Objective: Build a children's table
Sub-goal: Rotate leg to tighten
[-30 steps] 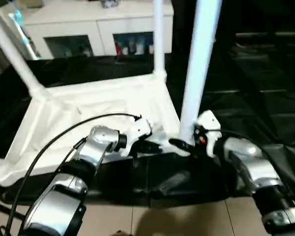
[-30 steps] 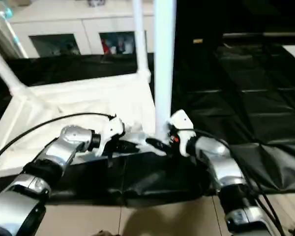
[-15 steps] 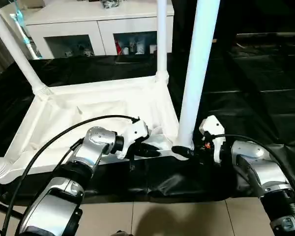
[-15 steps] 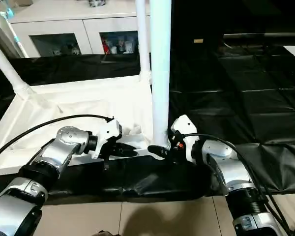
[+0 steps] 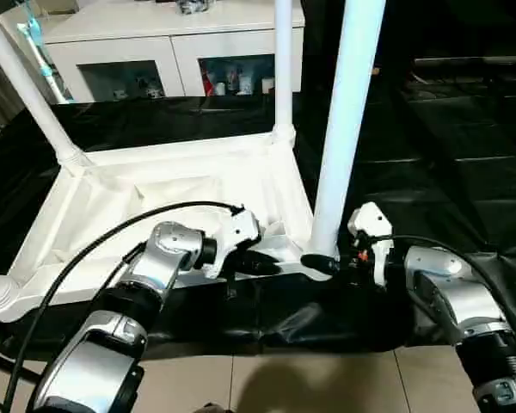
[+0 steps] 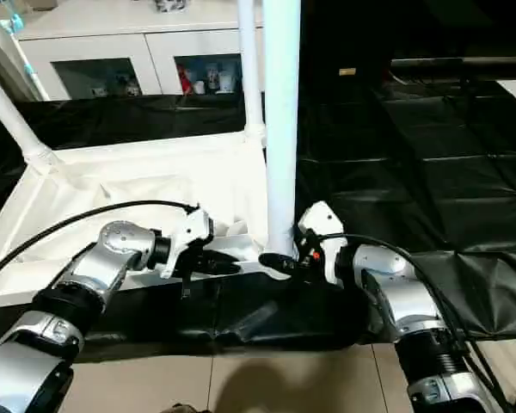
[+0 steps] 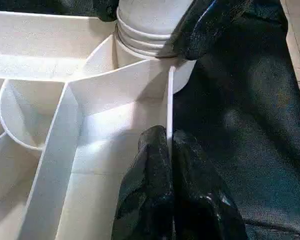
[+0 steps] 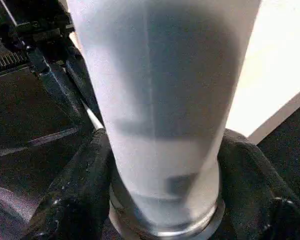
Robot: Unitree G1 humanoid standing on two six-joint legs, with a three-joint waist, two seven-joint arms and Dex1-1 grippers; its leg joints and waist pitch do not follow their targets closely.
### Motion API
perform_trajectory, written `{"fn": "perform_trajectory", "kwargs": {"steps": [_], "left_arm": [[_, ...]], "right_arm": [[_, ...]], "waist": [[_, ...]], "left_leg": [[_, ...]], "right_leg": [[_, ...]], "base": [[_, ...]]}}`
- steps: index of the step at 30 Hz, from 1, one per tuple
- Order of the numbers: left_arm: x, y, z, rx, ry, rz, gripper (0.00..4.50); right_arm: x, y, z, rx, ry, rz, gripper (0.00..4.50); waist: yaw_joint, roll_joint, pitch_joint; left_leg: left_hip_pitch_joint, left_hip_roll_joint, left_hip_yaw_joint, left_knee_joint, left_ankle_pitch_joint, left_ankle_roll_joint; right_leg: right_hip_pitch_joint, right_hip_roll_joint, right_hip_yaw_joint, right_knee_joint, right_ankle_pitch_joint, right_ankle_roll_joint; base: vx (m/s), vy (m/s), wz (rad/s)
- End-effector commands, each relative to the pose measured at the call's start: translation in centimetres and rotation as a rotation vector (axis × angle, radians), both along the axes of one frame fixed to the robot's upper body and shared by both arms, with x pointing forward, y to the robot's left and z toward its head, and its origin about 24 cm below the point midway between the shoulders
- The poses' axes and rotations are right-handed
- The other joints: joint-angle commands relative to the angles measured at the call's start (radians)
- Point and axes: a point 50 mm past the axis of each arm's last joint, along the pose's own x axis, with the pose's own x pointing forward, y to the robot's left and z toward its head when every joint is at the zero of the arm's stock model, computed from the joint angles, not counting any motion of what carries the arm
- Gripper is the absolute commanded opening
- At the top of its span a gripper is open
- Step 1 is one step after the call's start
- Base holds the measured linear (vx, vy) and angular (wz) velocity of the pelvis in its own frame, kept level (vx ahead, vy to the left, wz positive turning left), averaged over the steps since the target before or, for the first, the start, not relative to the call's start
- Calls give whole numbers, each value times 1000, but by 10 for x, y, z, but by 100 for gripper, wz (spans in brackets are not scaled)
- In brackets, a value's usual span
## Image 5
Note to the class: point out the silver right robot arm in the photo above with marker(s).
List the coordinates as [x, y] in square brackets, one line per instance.
[456, 292]

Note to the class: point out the grey crumpled object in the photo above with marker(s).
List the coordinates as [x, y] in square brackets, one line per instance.
[193, 5]

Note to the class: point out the white glass-door cabinet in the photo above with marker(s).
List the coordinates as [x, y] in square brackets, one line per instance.
[112, 26]

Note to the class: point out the white pole with blue band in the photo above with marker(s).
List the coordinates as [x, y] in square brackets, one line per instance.
[39, 56]

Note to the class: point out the small yellow label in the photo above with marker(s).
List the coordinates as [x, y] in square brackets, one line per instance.
[376, 70]

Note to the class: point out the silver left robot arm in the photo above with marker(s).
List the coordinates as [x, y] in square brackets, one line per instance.
[120, 318]

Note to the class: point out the black plastic mat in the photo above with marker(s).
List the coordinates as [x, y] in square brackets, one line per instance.
[447, 172]

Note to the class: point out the white plastic table top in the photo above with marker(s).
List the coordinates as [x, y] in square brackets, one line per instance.
[155, 181]

